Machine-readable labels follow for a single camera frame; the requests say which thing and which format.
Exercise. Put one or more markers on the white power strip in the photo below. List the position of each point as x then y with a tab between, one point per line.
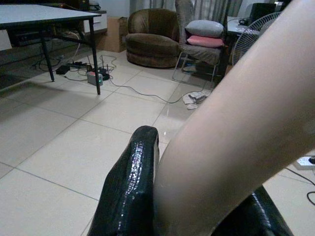
305	162

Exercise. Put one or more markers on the white standing fan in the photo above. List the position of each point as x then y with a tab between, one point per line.
248	37

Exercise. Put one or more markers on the black power adapter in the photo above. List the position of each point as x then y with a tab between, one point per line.
62	69

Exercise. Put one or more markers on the white crumpled cloth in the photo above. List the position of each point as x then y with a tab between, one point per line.
194	98

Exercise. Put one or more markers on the brown round armchair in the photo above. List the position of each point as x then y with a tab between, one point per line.
152	39

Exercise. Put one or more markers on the black power strip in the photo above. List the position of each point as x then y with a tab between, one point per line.
78	65

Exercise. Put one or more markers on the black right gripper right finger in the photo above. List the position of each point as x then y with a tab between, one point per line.
256	216

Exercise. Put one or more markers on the black computer monitor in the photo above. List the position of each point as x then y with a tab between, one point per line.
263	12

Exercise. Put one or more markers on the white desk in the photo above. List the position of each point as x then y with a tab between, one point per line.
237	25

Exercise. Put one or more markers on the white table with black legs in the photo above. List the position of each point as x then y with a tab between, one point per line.
49	14

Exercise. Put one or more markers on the black wifi router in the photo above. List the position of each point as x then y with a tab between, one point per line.
105	75

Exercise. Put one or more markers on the white low cabinet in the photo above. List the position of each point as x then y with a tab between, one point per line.
94	22

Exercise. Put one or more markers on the pink pillow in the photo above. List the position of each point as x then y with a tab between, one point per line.
205	41

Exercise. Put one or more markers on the cardboard box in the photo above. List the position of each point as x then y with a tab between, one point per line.
115	34

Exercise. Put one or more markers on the grey pillow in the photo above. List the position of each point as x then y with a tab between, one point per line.
204	28

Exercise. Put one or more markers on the grey covered metal frame chair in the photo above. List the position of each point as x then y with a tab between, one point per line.
199	49

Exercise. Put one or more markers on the grey box with red label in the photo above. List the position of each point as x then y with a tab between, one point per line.
94	78

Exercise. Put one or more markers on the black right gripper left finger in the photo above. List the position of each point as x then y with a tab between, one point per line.
130	186

